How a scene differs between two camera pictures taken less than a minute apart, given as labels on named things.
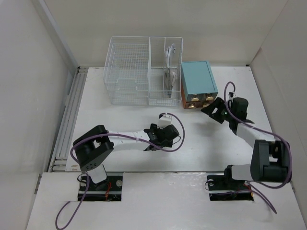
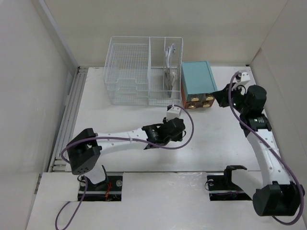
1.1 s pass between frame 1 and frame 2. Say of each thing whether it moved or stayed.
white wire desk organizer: stayed
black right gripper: moved
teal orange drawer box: stayed
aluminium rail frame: stayed
